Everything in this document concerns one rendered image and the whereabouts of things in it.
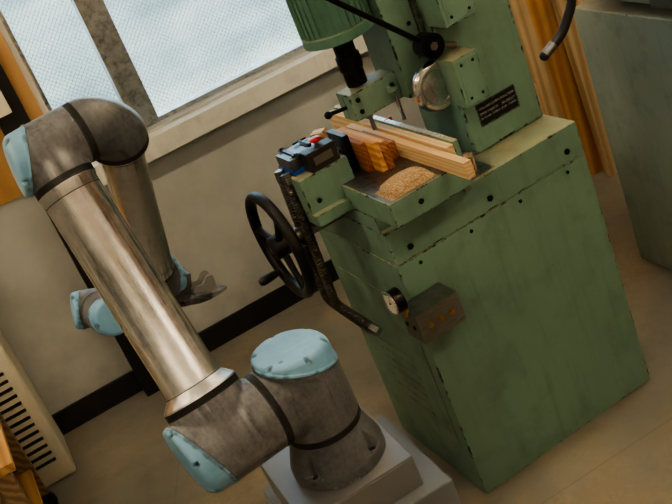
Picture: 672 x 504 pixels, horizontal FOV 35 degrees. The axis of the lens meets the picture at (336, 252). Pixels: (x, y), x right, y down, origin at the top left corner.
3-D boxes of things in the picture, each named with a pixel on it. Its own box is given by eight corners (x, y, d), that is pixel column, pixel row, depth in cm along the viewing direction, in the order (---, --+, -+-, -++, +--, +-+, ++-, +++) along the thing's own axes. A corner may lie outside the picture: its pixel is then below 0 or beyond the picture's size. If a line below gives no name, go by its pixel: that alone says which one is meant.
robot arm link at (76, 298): (79, 334, 243) (70, 328, 252) (132, 323, 248) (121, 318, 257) (72, 294, 241) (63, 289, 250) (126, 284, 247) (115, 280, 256)
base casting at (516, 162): (315, 224, 284) (303, 195, 281) (484, 126, 301) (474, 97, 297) (397, 268, 246) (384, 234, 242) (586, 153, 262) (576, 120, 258)
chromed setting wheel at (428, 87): (419, 120, 252) (402, 72, 247) (460, 96, 255) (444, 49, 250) (425, 122, 249) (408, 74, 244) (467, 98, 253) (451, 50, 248)
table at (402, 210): (257, 194, 282) (248, 175, 280) (351, 142, 291) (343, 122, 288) (363, 250, 230) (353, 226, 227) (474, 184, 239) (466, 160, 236)
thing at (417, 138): (333, 128, 287) (327, 112, 285) (339, 125, 288) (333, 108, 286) (452, 167, 235) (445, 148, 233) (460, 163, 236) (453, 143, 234)
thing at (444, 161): (350, 139, 275) (345, 126, 273) (357, 136, 275) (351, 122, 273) (468, 180, 227) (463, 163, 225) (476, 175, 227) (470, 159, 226)
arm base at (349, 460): (399, 459, 199) (381, 418, 194) (308, 506, 197) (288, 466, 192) (367, 410, 216) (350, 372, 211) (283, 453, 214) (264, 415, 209)
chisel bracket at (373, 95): (346, 124, 260) (334, 93, 256) (393, 98, 264) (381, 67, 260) (360, 128, 253) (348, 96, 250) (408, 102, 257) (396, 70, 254)
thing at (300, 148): (279, 170, 256) (271, 150, 254) (317, 149, 260) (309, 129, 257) (302, 180, 245) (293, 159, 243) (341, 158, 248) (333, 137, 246)
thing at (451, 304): (407, 335, 252) (396, 307, 249) (448, 308, 256) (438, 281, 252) (425, 346, 245) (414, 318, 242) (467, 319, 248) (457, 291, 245)
